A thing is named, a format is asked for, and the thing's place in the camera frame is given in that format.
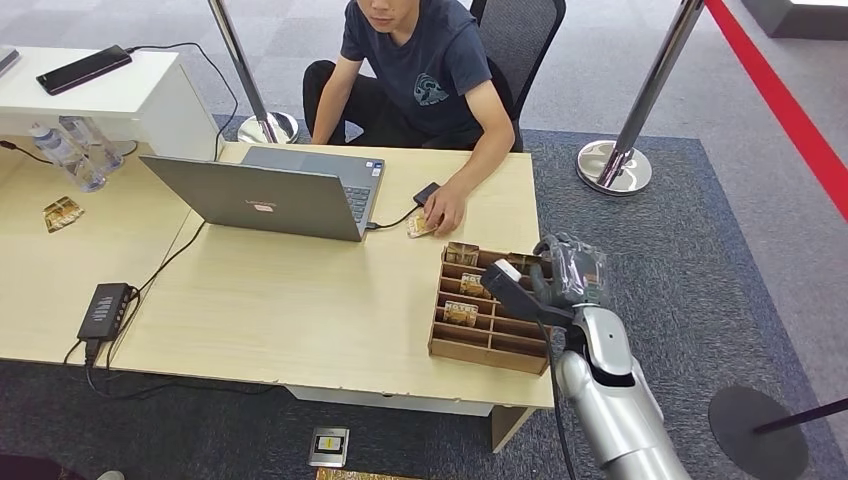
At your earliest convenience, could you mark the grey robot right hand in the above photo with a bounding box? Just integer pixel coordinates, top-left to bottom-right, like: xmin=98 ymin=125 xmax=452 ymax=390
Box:
xmin=528 ymin=232 xmax=612 ymax=313

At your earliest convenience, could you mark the person's left hand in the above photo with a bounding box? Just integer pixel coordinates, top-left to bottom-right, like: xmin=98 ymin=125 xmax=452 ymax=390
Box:
xmin=423 ymin=185 xmax=469 ymax=237

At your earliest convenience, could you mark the wooden card holder rack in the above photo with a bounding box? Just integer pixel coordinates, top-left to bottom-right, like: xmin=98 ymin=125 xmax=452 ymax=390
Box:
xmin=427 ymin=243 xmax=558 ymax=377

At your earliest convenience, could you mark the person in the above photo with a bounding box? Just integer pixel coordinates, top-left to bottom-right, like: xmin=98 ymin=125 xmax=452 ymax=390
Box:
xmin=302 ymin=0 xmax=517 ymax=237

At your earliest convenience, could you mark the dark grey carpet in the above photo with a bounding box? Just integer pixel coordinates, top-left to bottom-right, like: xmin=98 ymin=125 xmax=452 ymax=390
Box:
xmin=0 ymin=115 xmax=848 ymax=480

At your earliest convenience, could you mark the wooden desk leg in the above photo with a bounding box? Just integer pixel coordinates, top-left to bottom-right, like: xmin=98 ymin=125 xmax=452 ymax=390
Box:
xmin=490 ymin=405 xmax=537 ymax=454

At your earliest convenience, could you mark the grey laptop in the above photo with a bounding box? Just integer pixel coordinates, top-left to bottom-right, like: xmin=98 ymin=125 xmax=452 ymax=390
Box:
xmin=139 ymin=145 xmax=387 ymax=243

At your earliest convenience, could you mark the black mesh office chair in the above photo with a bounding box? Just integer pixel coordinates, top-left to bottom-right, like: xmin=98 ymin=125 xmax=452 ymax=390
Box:
xmin=468 ymin=0 xmax=568 ymax=154

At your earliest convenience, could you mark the black round stanchion base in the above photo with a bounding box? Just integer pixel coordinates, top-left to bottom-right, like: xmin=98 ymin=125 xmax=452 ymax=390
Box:
xmin=707 ymin=386 xmax=811 ymax=480

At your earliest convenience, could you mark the red barrier belt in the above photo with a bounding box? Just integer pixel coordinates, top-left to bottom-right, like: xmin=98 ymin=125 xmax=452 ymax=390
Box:
xmin=703 ymin=0 xmax=848 ymax=223

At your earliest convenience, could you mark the metal floor socket box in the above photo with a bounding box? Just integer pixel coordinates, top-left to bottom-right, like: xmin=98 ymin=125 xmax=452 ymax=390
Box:
xmin=307 ymin=426 xmax=351 ymax=470

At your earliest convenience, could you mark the black stanchion pole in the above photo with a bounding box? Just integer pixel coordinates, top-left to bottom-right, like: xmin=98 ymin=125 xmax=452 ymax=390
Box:
xmin=753 ymin=397 xmax=848 ymax=437

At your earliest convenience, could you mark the gold patterned sheet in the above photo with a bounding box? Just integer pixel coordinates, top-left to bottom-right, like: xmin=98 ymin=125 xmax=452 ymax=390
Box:
xmin=315 ymin=467 xmax=425 ymax=480

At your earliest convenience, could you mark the white side cabinet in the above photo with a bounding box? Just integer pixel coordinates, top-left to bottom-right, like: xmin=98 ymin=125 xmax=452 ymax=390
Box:
xmin=0 ymin=47 xmax=220 ymax=162

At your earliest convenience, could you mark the dark display plinth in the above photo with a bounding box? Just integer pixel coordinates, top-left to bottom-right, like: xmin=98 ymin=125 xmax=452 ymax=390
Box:
xmin=738 ymin=0 xmax=848 ymax=42

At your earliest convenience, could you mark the clear plastic water bottle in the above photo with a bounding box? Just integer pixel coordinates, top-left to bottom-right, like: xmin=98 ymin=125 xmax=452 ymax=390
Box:
xmin=29 ymin=123 xmax=107 ymax=194
xmin=59 ymin=115 xmax=126 ymax=175

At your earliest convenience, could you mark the black hub box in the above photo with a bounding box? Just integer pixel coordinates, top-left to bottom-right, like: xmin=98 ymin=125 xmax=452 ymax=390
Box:
xmin=77 ymin=282 xmax=134 ymax=344

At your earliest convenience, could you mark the black smartphone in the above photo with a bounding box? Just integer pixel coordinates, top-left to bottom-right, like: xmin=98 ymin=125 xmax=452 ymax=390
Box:
xmin=35 ymin=44 xmax=134 ymax=97

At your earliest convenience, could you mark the dark red object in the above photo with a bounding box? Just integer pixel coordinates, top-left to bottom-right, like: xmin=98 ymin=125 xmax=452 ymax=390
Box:
xmin=0 ymin=455 xmax=87 ymax=480

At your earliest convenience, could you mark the black dongle cable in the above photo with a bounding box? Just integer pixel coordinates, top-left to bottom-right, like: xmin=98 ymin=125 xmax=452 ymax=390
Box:
xmin=365 ymin=205 xmax=422 ymax=232

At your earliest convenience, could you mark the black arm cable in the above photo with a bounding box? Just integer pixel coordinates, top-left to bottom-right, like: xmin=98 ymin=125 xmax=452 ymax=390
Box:
xmin=535 ymin=320 xmax=579 ymax=480

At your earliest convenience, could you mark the white desk frame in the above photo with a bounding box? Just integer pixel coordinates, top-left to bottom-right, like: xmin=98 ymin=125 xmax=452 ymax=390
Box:
xmin=286 ymin=385 xmax=495 ymax=419

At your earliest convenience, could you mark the chrome stanchion post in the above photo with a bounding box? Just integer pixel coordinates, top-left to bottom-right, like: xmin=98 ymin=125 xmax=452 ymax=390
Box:
xmin=207 ymin=0 xmax=301 ymax=146
xmin=574 ymin=0 xmax=705 ymax=197

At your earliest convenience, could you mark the black phone charging cable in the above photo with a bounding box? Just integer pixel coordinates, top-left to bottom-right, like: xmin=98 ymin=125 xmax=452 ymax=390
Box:
xmin=124 ymin=42 xmax=240 ymax=162

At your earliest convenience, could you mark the black laptop cable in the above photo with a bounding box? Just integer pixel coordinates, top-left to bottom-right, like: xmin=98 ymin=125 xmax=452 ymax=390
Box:
xmin=129 ymin=220 xmax=208 ymax=299

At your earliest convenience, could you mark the black hub power cable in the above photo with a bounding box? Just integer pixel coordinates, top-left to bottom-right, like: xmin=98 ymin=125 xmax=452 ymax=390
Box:
xmin=64 ymin=337 xmax=283 ymax=401

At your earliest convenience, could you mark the thin black cable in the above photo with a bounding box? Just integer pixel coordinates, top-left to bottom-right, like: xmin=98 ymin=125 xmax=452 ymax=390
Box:
xmin=0 ymin=139 xmax=56 ymax=166

